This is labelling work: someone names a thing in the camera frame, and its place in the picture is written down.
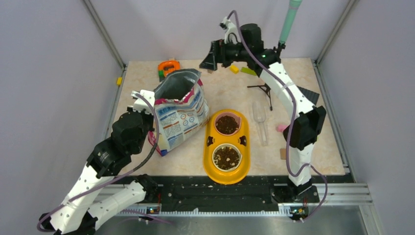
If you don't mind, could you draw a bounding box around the brown wooden block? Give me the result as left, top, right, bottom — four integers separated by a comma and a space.
279, 148, 286, 160

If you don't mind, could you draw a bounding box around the brown pet food kibble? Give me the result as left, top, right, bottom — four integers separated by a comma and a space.
213, 116, 240, 170

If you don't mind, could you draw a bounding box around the pink food bowl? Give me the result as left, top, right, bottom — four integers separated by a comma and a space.
214, 112, 242, 136

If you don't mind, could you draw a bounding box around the yellow double pet feeder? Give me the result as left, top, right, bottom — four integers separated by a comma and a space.
203, 109, 251, 185

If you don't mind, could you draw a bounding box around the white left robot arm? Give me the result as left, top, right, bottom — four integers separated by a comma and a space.
37, 90, 159, 235

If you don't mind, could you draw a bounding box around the green flat toy brick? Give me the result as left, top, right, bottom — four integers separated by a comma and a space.
240, 67, 257, 76

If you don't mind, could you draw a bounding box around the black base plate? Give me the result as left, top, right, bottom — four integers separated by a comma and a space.
97, 175, 354, 213

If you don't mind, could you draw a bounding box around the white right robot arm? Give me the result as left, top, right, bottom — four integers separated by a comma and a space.
199, 17, 326, 202

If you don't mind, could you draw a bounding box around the cream food bowl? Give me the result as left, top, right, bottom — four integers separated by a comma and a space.
211, 143, 242, 172

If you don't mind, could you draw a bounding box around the yellow toy brick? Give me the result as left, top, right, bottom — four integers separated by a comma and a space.
230, 65, 239, 74

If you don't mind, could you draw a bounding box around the pink pet food bag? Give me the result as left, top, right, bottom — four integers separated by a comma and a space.
154, 69, 210, 156

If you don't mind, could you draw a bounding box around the dark grey building baseplate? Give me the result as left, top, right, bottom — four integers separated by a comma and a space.
298, 86, 320, 105

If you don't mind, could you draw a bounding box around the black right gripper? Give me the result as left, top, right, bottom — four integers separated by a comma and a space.
200, 37, 250, 72

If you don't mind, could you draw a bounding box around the aluminium frame rail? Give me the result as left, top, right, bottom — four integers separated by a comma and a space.
90, 177, 383, 233

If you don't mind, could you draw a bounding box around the pink toy brick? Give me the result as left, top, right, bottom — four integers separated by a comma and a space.
276, 124, 288, 133

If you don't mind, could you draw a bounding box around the mint green pole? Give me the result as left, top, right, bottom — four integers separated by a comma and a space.
279, 0, 302, 44

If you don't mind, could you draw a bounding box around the clear plastic scoop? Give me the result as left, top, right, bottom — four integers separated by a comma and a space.
252, 101, 268, 146

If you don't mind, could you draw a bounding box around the black tripod stand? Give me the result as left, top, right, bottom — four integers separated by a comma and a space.
247, 42, 286, 111

